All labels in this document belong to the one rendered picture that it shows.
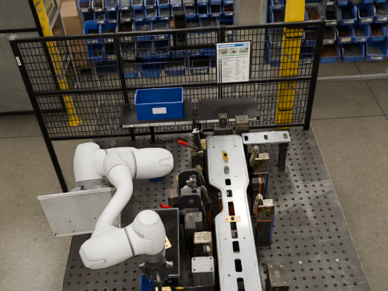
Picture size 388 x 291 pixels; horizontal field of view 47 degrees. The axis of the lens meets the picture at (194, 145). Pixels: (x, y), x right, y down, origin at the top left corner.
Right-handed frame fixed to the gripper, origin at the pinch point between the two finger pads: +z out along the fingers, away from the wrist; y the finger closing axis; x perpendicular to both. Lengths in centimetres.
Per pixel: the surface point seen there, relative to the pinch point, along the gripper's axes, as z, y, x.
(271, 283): 21, 47, 10
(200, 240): 16.2, 16.6, 31.2
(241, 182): 24, 41, 75
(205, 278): 18.5, 18.4, 12.4
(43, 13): 5, -106, 261
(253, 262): 24, 41, 23
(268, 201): 20, 53, 56
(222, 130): 25, 34, 121
